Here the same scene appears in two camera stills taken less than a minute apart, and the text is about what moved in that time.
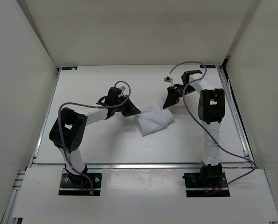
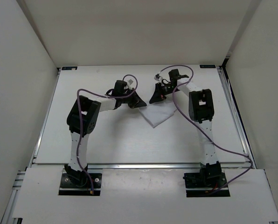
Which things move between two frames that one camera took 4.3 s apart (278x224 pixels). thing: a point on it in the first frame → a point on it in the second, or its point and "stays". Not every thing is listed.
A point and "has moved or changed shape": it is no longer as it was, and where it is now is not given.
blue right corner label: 208,66 stays
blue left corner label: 69,68 stays
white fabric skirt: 154,118 has moved or changed shape
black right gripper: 172,98 → 159,94
